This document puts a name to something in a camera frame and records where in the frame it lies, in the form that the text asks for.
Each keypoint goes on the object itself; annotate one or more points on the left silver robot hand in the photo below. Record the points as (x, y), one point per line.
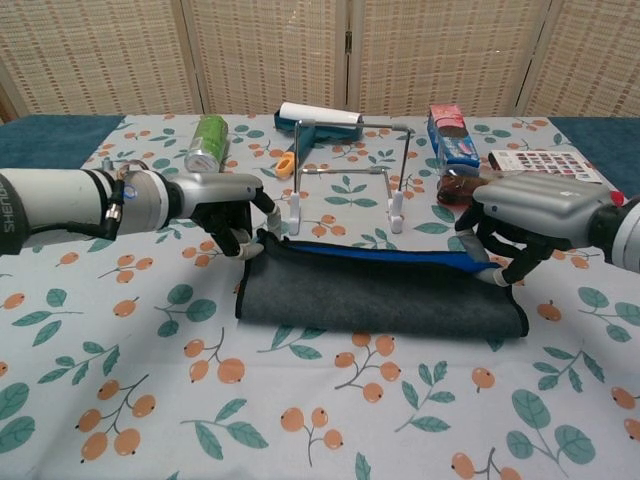
(220, 192)

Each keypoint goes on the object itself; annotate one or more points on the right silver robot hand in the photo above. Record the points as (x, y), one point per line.
(540, 200)

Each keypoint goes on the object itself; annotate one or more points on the floral tablecloth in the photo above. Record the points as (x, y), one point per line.
(350, 400)

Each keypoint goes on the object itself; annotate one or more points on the teal lint roller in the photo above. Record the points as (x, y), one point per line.
(320, 117)

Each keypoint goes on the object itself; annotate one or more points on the green drink can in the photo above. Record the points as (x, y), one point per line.
(210, 140)

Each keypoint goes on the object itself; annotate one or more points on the blue pink cookie box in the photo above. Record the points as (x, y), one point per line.
(452, 140)

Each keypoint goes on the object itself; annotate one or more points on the flat box with printed squares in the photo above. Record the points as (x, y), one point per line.
(540, 160)

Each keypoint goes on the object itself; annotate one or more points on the woven folding screen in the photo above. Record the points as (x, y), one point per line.
(275, 50)

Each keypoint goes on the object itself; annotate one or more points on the blue microfibre cloth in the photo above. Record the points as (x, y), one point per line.
(375, 300)

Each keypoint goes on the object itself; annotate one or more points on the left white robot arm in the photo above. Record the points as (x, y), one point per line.
(60, 200)

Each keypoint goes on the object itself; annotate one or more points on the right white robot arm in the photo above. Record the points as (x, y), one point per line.
(625, 235)

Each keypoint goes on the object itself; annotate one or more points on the cola bottle with red label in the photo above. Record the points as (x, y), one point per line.
(455, 190)

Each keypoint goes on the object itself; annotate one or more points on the teal table cover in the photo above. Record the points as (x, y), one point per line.
(35, 145)

